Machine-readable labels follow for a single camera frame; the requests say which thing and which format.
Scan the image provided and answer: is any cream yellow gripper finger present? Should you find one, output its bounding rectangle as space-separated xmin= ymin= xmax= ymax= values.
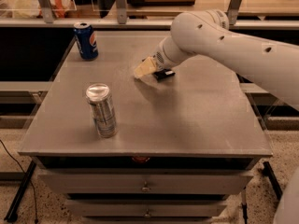
xmin=134 ymin=57 xmax=158 ymax=79

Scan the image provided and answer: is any black floor rail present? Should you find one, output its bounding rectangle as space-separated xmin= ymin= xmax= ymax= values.
xmin=262 ymin=161 xmax=282 ymax=200
xmin=4 ymin=161 xmax=36 ymax=223

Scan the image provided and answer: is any lower drawer with knob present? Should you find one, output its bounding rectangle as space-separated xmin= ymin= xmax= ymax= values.
xmin=65 ymin=200 xmax=226 ymax=217

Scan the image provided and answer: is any white orange plastic bag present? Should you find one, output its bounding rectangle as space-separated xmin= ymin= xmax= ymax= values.
xmin=0 ymin=0 xmax=76 ymax=19

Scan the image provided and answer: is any left metal bracket post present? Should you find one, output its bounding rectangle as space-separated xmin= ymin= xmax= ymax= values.
xmin=38 ymin=0 xmax=54 ymax=23

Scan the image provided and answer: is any silver energy drink can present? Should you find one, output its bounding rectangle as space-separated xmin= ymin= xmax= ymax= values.
xmin=85 ymin=83 xmax=117 ymax=138

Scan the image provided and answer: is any blue Pepsi can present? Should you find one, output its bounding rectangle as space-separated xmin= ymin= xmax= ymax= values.
xmin=74 ymin=22 xmax=98 ymax=61

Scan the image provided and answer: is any metal bracket post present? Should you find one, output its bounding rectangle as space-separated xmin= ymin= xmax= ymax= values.
xmin=38 ymin=0 xmax=54 ymax=23
xmin=115 ymin=0 xmax=127 ymax=24
xmin=227 ymin=0 xmax=242 ymax=25

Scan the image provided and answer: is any upper drawer with knob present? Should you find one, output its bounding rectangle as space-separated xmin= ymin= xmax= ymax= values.
xmin=39 ymin=171 xmax=252 ymax=195

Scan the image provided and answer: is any right metal bracket post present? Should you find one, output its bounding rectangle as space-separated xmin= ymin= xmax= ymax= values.
xmin=227 ymin=0 xmax=242 ymax=25

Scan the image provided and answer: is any black floor cable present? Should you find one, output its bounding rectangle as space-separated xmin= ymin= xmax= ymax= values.
xmin=0 ymin=139 xmax=39 ymax=224

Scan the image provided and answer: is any grey drawer cabinet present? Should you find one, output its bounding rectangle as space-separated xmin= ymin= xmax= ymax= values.
xmin=21 ymin=31 xmax=272 ymax=224

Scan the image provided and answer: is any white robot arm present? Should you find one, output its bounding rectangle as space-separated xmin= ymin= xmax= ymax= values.
xmin=134 ymin=9 xmax=299 ymax=110

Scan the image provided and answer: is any middle metal bracket post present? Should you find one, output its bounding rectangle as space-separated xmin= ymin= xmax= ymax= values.
xmin=115 ymin=0 xmax=127 ymax=24

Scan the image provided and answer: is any black floor rail left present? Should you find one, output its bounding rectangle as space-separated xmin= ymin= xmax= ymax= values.
xmin=4 ymin=161 xmax=36 ymax=223

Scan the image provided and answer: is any metal shelf rail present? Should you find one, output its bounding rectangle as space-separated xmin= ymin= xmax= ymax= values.
xmin=0 ymin=18 xmax=299 ymax=31

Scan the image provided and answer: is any drawer with knob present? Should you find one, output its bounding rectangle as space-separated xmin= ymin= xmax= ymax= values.
xmin=39 ymin=171 xmax=252 ymax=195
xmin=65 ymin=200 xmax=226 ymax=217

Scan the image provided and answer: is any black floor rail right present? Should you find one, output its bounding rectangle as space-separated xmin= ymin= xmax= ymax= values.
xmin=262 ymin=161 xmax=282 ymax=200

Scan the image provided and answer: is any dark blue RXBAR wrapper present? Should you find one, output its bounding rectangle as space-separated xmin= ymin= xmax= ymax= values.
xmin=153 ymin=69 xmax=175 ymax=80

